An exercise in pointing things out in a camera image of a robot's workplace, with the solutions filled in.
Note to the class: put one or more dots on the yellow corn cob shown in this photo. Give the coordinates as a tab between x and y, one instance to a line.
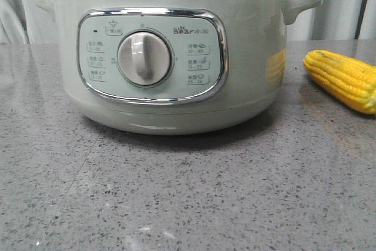
349	80

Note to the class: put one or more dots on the pale green electric cooking pot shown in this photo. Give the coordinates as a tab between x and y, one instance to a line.
173	67

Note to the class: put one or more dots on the grey white curtain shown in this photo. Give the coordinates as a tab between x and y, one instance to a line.
23	22

